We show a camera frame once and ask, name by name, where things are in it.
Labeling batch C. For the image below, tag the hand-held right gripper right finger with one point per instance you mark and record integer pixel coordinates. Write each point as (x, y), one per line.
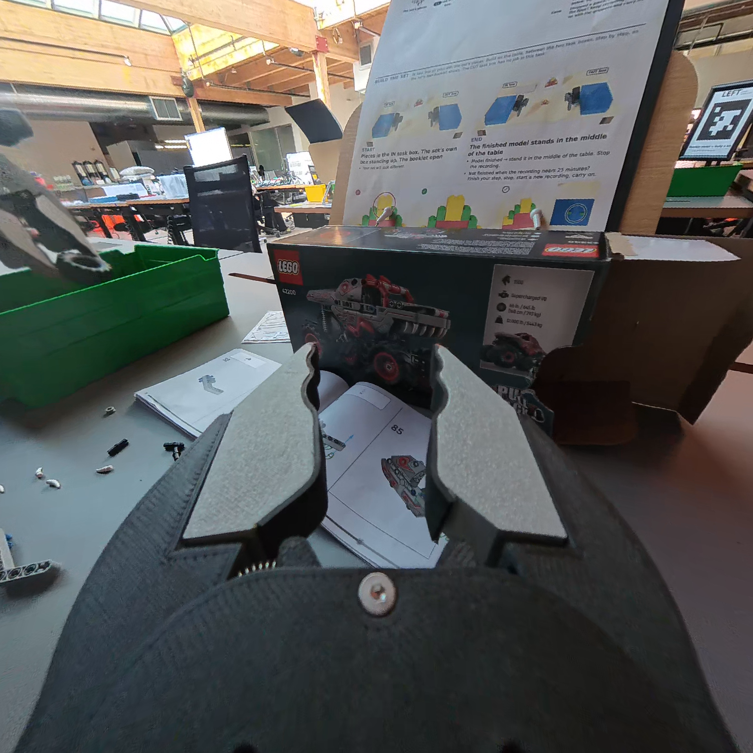
(494, 470)

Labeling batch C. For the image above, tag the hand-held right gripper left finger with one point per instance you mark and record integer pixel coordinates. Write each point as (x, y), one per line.
(259, 465)

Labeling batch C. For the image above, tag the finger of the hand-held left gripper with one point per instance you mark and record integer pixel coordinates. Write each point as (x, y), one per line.
(54, 220)
(15, 244)

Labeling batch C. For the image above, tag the small black rubber tire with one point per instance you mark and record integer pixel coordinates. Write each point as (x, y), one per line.
(82, 267)

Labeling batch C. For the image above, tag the green plastic bin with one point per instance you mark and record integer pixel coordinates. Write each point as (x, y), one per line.
(703, 181)
(117, 329)

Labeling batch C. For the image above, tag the black lego connector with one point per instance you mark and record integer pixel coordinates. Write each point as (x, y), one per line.
(174, 448)

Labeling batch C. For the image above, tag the lego sticker sheet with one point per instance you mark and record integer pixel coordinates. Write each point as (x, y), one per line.
(267, 329)

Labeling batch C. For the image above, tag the black lego pin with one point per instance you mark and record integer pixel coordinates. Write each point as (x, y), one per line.
(117, 447)

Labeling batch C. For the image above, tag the black lego set box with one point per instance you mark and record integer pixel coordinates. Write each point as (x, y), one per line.
(529, 306)

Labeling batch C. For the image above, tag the grey angled lego beam assembly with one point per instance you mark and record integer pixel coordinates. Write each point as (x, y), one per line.
(29, 572)

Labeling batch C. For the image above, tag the long wooden desk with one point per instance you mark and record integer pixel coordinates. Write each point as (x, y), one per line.
(129, 201)

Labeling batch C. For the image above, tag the closed instruction booklet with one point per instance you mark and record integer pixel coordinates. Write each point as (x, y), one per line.
(206, 388)

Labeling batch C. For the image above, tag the open instruction booklet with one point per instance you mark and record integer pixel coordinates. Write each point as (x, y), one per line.
(376, 470)

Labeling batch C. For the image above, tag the white vent grille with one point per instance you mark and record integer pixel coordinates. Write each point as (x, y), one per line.
(166, 109)

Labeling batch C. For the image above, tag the black mesh office chair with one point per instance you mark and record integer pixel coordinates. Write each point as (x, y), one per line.
(220, 200)

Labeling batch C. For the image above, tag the computer monitor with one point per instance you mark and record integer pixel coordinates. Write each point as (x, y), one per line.
(209, 146)

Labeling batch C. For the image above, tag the brown cardboard box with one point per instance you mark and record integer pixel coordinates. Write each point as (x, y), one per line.
(659, 329)

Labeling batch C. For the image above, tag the yellow plastic bin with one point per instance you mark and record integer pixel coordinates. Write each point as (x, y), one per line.
(315, 193)

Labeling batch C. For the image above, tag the black curved panel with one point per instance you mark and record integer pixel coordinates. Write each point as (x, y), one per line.
(312, 120)

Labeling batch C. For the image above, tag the grey desk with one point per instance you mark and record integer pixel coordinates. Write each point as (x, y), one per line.
(706, 206)

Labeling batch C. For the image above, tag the white instruction poster board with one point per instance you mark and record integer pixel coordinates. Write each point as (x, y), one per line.
(500, 88)

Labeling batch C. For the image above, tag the black framed marker sign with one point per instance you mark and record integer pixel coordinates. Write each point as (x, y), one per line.
(720, 117)

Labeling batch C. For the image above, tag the silver ventilation duct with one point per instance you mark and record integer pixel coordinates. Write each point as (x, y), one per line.
(117, 106)

